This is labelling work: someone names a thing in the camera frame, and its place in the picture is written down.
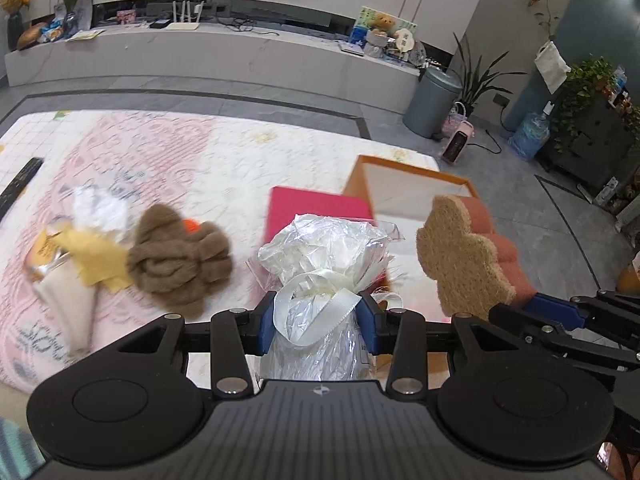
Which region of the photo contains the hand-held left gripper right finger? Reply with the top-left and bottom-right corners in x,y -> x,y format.
357,291 -> 521,399

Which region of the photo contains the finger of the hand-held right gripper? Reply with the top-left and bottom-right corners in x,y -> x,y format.
525,289 -> 640,347
489,302 -> 640,378

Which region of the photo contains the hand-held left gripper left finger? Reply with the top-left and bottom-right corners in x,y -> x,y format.
117,291 -> 277,400

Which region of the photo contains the tan pink bear-shaped sponge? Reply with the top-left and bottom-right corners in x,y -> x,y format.
416,195 -> 539,322

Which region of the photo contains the clear plastic bundle white ribbon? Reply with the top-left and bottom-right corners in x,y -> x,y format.
248,213 -> 406,382

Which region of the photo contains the brown plush towel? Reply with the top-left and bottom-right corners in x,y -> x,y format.
126,203 -> 234,319

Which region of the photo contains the orange-rimmed cardboard box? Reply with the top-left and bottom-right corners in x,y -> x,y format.
342,155 -> 483,291

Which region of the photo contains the yellow cloth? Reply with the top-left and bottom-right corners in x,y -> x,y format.
52,227 -> 135,292

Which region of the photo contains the white towel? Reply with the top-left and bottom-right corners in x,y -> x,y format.
36,267 -> 99,352

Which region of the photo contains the red box lid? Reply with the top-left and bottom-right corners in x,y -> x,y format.
262,186 -> 392,292

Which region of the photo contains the dark grey drawer cabinet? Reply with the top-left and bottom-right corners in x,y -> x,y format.
537,91 -> 640,188

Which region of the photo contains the blue water jug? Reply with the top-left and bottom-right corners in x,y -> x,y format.
508,110 -> 551,162

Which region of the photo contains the pink space heater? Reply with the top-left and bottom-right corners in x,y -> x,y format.
439,121 -> 475,164

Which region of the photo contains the pink woven basket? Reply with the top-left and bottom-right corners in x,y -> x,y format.
447,102 -> 474,134

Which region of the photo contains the green ivy plant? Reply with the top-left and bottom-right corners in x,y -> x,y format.
552,58 -> 621,153

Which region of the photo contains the shiny foil snack packet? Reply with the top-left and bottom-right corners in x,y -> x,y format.
24,217 -> 77,283

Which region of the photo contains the grey trash can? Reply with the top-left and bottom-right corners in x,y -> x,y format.
403,67 -> 464,139

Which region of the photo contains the leafy potted plant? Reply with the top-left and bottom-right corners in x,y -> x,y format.
449,32 -> 528,118

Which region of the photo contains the white hanging bag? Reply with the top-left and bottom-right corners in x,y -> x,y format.
533,41 -> 572,95

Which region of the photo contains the white tv cabinet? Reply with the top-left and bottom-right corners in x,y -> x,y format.
4,22 -> 422,111

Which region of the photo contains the person's striped teal clothing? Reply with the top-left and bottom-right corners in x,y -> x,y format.
0,416 -> 47,480

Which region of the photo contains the black remote control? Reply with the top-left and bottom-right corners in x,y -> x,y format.
0,157 -> 45,222

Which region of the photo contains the green picture book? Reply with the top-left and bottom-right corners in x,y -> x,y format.
354,6 -> 419,47

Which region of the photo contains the brown teddy bear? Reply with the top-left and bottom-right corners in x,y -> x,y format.
370,12 -> 397,37

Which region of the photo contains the white router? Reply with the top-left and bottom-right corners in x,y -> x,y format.
166,0 -> 205,31

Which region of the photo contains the yellow dried flowers vase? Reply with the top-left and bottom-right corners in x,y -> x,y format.
0,0 -> 32,52

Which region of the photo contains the black power cable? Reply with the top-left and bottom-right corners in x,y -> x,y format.
470,127 -> 503,156

